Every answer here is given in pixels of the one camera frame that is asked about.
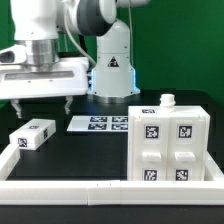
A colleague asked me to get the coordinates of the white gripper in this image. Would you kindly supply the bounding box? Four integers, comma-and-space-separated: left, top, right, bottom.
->
0, 45, 89, 118

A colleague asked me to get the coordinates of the white cabinet top block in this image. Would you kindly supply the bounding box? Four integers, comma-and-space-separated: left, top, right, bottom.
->
9, 119, 56, 150

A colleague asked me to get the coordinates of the white cabinet body box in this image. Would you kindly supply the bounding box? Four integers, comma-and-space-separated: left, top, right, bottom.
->
127, 105, 211, 182

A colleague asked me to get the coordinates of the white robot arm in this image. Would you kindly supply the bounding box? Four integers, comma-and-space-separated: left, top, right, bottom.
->
0, 0, 151, 113

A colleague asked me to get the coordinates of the white base tag plate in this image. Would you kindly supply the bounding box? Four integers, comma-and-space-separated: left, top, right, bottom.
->
67, 116, 128, 132

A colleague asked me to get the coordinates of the white U-shaped frame fence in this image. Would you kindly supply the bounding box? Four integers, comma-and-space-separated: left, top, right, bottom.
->
0, 145, 224, 205

